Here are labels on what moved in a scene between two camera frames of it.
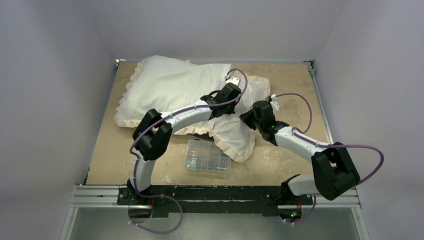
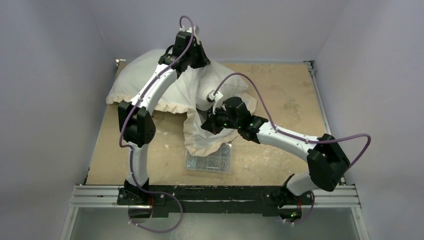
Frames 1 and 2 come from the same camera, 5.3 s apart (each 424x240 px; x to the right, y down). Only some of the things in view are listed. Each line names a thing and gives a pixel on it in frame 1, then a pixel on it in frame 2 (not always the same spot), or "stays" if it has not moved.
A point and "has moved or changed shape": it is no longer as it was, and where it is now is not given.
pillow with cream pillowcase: [168, 84] has moved or changed shape
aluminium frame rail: [107, 196] stays
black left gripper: [231, 110] → [203, 60]
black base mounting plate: [190, 199] stays
